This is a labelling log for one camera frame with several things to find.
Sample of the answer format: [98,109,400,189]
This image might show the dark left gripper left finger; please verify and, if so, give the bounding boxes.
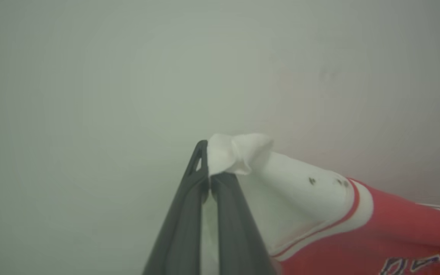
[142,139,209,275]

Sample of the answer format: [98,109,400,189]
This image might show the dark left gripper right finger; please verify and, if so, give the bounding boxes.
[210,171,278,275]

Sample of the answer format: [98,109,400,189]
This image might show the red and white jersey garment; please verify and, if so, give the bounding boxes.
[200,133,440,275]

